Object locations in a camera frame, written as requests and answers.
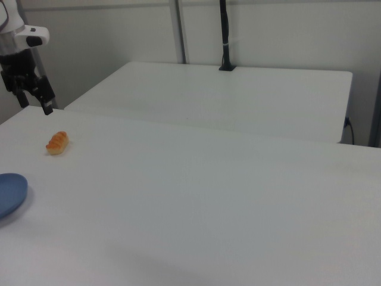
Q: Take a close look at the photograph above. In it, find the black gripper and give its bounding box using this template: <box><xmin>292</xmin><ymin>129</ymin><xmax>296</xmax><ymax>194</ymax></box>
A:
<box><xmin>0</xmin><ymin>47</ymin><xmax>57</xmax><ymax>116</ymax></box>

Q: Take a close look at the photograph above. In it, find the orange bread roll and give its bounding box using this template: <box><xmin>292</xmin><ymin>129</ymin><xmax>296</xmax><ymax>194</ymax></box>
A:
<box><xmin>45</xmin><ymin>130</ymin><xmax>70</xmax><ymax>157</ymax></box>

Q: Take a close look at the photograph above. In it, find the blue round plate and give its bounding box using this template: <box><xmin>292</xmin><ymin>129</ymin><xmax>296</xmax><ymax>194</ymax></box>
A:
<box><xmin>0</xmin><ymin>172</ymin><xmax>29</xmax><ymax>220</ymax></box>

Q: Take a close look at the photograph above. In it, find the white side table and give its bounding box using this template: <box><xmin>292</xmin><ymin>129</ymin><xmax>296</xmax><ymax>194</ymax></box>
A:
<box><xmin>63</xmin><ymin>61</ymin><xmax>354</xmax><ymax>144</ymax></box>

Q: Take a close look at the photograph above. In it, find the grey metal partition post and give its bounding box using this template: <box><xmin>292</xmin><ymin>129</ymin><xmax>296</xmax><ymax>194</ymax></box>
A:
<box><xmin>168</xmin><ymin>0</ymin><xmax>191</xmax><ymax>64</ymax></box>

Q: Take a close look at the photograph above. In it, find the black camera stand pole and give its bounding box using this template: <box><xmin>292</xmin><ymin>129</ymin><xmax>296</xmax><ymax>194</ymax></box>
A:
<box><xmin>218</xmin><ymin>0</ymin><xmax>236</xmax><ymax>72</ymax></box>

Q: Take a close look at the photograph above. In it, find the black power cable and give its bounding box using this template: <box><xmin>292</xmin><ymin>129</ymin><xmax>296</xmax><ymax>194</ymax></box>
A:
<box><xmin>344</xmin><ymin>117</ymin><xmax>355</xmax><ymax>144</ymax></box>

